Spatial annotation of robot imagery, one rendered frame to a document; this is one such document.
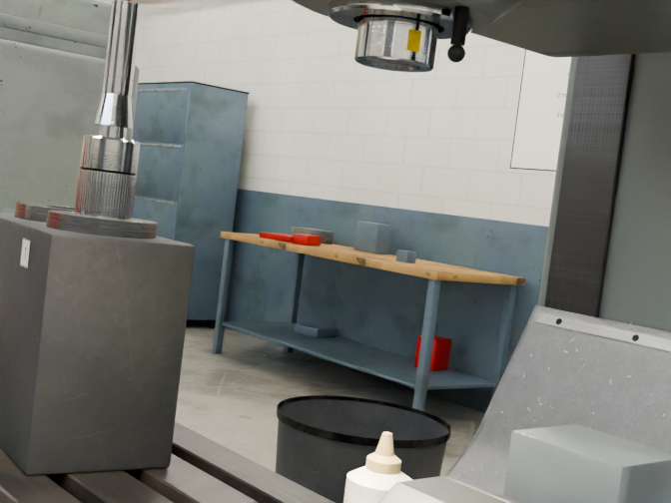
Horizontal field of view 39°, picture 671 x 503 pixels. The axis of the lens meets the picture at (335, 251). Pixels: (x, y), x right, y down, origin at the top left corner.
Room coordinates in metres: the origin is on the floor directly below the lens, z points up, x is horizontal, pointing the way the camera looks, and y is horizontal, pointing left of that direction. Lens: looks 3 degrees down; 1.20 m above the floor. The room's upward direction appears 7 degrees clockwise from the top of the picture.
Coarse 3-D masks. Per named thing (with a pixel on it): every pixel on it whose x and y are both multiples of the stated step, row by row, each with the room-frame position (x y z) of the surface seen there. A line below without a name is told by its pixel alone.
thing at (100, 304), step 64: (0, 256) 0.83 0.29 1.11; (64, 256) 0.72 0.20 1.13; (128, 256) 0.75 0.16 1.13; (192, 256) 0.78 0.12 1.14; (0, 320) 0.81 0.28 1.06; (64, 320) 0.72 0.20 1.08; (128, 320) 0.75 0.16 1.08; (0, 384) 0.79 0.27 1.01; (64, 384) 0.73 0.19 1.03; (128, 384) 0.75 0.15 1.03; (64, 448) 0.73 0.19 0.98; (128, 448) 0.76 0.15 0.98
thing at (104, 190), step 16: (80, 160) 0.79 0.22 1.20; (96, 160) 0.77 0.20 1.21; (112, 160) 0.77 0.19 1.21; (128, 160) 0.78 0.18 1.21; (80, 176) 0.78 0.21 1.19; (96, 176) 0.77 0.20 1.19; (112, 176) 0.77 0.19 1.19; (128, 176) 0.78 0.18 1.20; (80, 192) 0.78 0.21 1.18; (96, 192) 0.77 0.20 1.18; (112, 192) 0.78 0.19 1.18; (128, 192) 0.79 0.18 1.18; (80, 208) 0.78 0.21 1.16; (96, 208) 0.77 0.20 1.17; (112, 208) 0.78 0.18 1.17; (128, 208) 0.79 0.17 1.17
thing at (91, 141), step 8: (88, 136) 0.78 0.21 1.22; (96, 136) 0.78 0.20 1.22; (88, 144) 0.78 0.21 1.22; (96, 144) 0.77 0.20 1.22; (104, 144) 0.77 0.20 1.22; (112, 144) 0.77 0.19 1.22; (120, 144) 0.78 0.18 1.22; (128, 144) 0.78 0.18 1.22; (136, 144) 0.79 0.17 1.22; (136, 152) 0.79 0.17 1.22
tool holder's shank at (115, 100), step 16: (112, 0) 0.79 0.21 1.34; (112, 16) 0.79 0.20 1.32; (128, 16) 0.79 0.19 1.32; (112, 32) 0.79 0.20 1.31; (128, 32) 0.79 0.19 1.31; (112, 48) 0.79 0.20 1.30; (128, 48) 0.79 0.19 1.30; (112, 64) 0.78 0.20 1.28; (128, 64) 0.79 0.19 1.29; (112, 80) 0.78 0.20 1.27; (128, 80) 0.79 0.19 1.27; (112, 96) 0.78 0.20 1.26; (128, 96) 0.79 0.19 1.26; (112, 112) 0.78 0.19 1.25; (128, 112) 0.79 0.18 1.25; (112, 128) 0.78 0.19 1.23; (128, 128) 0.80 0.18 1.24
